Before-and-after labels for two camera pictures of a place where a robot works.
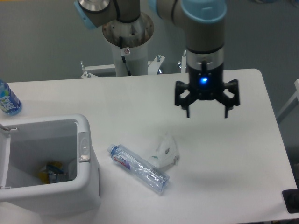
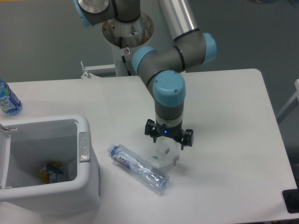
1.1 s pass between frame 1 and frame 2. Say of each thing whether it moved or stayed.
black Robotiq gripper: moved
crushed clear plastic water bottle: stayed
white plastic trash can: stayed
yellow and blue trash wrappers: stayed
